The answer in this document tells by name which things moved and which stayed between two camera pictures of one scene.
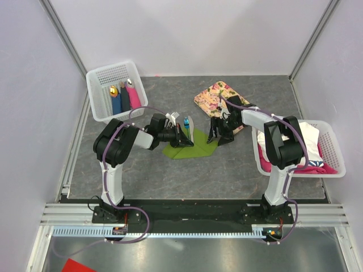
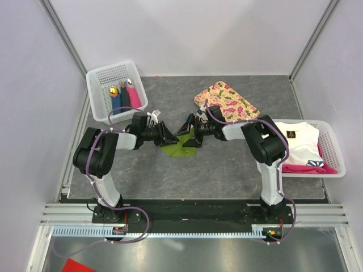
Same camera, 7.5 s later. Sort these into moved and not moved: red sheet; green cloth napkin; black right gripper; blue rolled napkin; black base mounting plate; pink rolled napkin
Moved: green cloth napkin; black right gripper
Not moved: black base mounting plate; blue rolled napkin; red sheet; pink rolled napkin
